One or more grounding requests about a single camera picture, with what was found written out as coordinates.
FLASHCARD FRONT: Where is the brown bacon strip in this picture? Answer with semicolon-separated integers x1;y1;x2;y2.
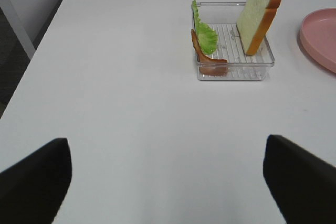
191;29;227;76

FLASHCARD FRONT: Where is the white bread slice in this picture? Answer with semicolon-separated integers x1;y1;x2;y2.
237;0;281;56

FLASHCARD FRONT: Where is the green lettuce leaf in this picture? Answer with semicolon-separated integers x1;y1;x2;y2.
192;0;218;55

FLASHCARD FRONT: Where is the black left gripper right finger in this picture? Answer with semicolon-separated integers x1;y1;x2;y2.
263;135;335;223

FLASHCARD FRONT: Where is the clear plastic left tray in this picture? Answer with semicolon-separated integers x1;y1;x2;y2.
195;2;275;81

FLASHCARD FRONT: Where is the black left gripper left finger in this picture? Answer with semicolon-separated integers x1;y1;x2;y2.
1;138;72;223

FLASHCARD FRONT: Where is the pink round plate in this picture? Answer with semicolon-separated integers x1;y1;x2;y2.
299;8;335;73

